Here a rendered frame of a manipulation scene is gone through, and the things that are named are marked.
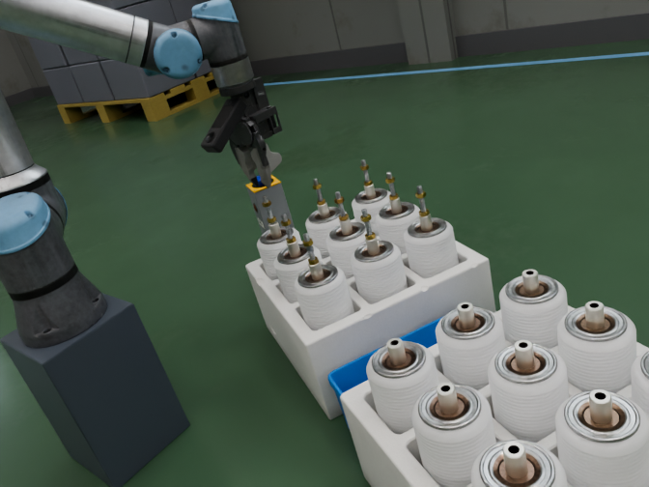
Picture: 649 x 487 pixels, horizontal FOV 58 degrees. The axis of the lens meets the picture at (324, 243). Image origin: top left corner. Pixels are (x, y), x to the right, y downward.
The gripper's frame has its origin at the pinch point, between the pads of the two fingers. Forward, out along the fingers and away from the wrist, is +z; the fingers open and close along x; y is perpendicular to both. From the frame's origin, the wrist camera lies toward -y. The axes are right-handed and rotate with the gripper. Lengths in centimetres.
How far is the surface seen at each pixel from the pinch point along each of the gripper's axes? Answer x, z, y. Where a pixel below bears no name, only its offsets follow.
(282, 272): -11.1, 14.3, -9.1
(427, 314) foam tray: -35.0, 25.6, 2.7
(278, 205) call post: 10.5, 11.9, 11.0
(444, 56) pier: 109, 35, 233
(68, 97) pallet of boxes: 391, 16, 127
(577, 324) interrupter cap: -67, 13, -5
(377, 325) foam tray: -30.9, 22.8, -6.6
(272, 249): -2.4, 13.7, -3.5
